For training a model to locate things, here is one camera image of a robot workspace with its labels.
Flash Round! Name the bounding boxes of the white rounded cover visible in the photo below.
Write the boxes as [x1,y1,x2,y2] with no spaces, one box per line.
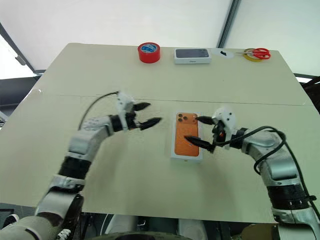
[106,214,138,236]

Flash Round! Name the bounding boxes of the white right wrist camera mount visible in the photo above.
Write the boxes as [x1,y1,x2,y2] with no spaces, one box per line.
[210,105,239,151]

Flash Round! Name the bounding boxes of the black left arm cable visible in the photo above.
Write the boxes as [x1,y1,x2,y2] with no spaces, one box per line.
[78,90,120,131]

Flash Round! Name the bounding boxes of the dark chair beside table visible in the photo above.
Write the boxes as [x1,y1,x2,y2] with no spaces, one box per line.
[294,73,320,116]

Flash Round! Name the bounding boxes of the closed white phone box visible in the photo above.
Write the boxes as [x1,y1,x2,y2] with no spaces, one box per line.
[173,47,213,66]

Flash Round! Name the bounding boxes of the white phone box lid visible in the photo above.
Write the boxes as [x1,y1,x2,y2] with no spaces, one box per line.
[170,111,204,165]

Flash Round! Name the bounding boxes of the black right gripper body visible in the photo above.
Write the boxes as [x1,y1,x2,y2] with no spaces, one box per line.
[211,120,226,146]

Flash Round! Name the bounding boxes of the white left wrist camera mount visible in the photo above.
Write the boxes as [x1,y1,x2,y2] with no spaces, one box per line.
[115,90,138,131]

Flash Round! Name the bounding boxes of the grey slanted frame beam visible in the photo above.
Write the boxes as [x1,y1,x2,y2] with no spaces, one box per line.
[0,21,36,74]
[216,0,242,49]

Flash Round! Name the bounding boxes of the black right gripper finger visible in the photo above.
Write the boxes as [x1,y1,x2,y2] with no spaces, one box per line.
[184,135,216,153]
[195,115,216,126]

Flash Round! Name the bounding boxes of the yellow tape roll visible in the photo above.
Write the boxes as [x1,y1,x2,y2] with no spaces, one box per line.
[243,48,264,63]

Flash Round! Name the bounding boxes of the black white shoe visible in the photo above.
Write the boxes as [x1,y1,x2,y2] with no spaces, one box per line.
[0,213,20,229]

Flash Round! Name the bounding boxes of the red tape roll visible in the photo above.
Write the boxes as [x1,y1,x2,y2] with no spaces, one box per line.
[137,41,162,64]

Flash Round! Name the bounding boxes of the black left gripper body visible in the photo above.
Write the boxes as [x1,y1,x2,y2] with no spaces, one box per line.
[124,110,143,131]

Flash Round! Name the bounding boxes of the white disc with black mark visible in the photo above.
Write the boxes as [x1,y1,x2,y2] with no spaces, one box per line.
[210,47,235,60]

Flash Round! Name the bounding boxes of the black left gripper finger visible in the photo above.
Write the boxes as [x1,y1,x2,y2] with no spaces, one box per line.
[138,117,164,131]
[133,101,152,113]

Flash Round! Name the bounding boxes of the beige paper table sheet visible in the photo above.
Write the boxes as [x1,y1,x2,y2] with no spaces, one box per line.
[24,42,315,107]
[0,93,320,224]

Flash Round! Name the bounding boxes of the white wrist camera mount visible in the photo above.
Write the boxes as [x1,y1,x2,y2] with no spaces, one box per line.
[210,105,239,151]
[115,90,138,131]

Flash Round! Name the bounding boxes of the red handled scissors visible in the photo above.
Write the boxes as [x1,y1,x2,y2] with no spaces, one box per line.
[235,47,272,60]

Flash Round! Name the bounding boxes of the dark furniture beside table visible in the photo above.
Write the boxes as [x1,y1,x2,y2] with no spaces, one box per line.
[0,74,44,126]

